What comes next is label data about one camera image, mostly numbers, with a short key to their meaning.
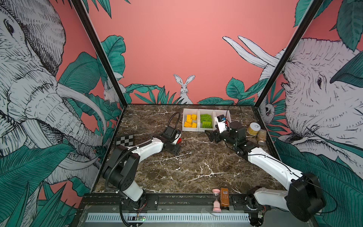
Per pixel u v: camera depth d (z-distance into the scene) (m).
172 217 0.70
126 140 0.95
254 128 1.01
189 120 1.05
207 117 1.08
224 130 0.72
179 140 0.84
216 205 0.73
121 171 0.45
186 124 1.04
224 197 0.73
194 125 1.04
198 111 1.07
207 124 1.04
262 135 0.97
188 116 1.05
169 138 0.72
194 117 1.07
